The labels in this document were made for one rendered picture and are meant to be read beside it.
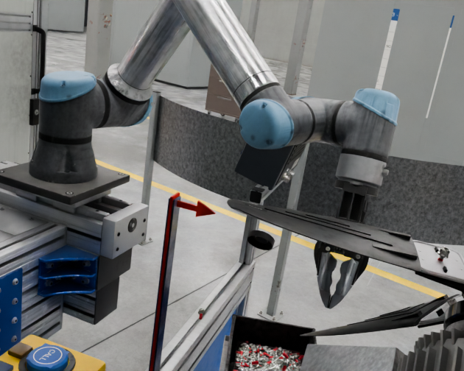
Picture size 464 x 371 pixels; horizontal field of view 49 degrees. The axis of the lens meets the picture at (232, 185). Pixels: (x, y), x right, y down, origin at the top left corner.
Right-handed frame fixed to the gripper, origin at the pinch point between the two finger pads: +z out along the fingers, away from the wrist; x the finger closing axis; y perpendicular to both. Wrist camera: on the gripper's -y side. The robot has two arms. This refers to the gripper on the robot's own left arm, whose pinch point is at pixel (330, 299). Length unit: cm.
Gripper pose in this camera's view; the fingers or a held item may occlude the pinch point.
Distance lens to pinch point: 90.7
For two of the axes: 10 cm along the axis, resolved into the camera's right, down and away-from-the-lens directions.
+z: -2.3, 9.7, 0.2
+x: 9.3, 2.2, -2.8
